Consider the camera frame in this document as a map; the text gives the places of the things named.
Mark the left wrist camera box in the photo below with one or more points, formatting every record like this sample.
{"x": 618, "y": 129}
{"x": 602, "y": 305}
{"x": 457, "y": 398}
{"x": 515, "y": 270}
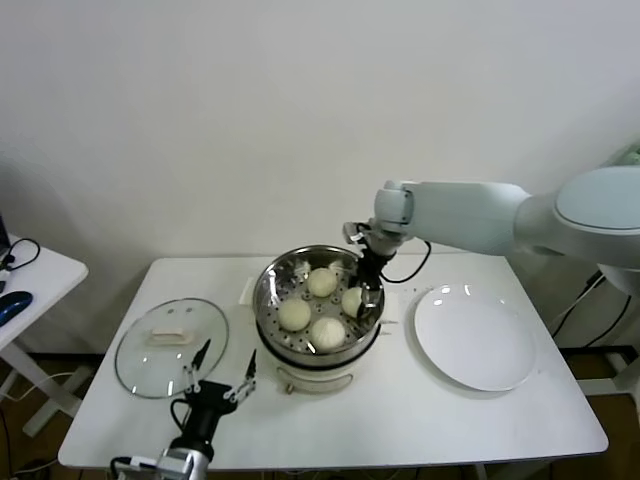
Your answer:
{"x": 132, "y": 467}

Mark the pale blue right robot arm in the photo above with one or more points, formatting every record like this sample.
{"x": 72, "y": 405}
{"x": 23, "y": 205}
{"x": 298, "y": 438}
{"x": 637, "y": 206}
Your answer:
{"x": 475, "y": 215}

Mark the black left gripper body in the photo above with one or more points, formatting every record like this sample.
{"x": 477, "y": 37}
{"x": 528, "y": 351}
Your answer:
{"x": 212, "y": 397}

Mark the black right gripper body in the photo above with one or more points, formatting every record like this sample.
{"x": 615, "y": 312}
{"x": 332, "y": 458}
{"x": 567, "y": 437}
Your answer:
{"x": 372, "y": 267}

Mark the white round plate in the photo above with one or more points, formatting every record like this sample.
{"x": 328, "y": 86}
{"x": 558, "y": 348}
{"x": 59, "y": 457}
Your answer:
{"x": 475, "y": 340}

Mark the white side table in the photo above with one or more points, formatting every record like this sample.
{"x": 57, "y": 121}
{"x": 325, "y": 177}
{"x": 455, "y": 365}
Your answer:
{"x": 50, "y": 280}

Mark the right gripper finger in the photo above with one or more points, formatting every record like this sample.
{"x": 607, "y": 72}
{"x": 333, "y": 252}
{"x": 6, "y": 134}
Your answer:
{"x": 375, "y": 300}
{"x": 360, "y": 302}

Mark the black laptop screen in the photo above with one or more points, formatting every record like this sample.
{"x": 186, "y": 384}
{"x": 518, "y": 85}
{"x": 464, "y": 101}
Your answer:
{"x": 4, "y": 230}

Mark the glass pot lid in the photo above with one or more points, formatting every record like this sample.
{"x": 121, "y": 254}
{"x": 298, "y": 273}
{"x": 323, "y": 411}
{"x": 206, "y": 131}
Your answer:
{"x": 160, "y": 360}

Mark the blue computer mouse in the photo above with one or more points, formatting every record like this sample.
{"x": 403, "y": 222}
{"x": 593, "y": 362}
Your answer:
{"x": 15, "y": 305}

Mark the white electric cooker base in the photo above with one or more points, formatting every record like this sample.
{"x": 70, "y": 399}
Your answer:
{"x": 320, "y": 372}

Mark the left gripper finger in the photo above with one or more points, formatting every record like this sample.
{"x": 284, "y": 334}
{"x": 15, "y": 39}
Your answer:
{"x": 249, "y": 375}
{"x": 197, "y": 362}

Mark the white steamed baozi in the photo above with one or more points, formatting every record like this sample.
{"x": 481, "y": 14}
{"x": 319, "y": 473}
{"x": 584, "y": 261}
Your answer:
{"x": 322, "y": 282}
{"x": 350, "y": 300}
{"x": 295, "y": 315}
{"x": 327, "y": 334}

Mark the pale green box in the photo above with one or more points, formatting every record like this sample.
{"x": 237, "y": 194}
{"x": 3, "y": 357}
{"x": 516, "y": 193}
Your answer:
{"x": 630, "y": 156}

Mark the perforated steel steamer basket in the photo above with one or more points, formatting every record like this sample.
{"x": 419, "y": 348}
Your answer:
{"x": 272, "y": 280}

